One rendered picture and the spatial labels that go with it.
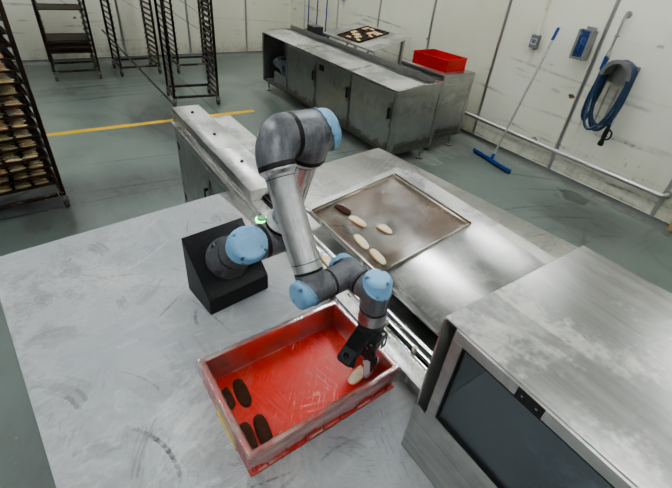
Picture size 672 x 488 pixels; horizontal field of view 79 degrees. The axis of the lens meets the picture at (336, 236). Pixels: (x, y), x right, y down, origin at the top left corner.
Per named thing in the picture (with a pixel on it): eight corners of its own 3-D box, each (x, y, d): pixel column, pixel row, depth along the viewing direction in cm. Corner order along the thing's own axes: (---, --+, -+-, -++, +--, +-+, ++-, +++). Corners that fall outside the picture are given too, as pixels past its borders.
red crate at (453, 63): (411, 62, 477) (413, 50, 469) (431, 60, 496) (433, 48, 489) (444, 73, 445) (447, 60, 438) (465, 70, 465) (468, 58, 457)
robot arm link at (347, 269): (318, 259, 109) (344, 282, 102) (349, 246, 115) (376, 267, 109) (315, 282, 113) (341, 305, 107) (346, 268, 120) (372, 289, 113)
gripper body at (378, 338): (386, 347, 120) (393, 317, 113) (368, 364, 114) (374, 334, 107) (365, 333, 123) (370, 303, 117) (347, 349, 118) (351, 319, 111)
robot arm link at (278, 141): (251, 110, 92) (312, 314, 97) (292, 105, 98) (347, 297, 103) (231, 125, 101) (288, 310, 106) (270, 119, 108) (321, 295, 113)
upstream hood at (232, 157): (173, 118, 277) (171, 105, 272) (199, 115, 286) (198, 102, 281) (250, 204, 196) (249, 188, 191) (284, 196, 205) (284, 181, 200)
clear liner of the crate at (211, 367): (197, 380, 119) (193, 359, 113) (334, 317, 144) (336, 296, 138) (248, 484, 97) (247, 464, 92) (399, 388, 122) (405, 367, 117)
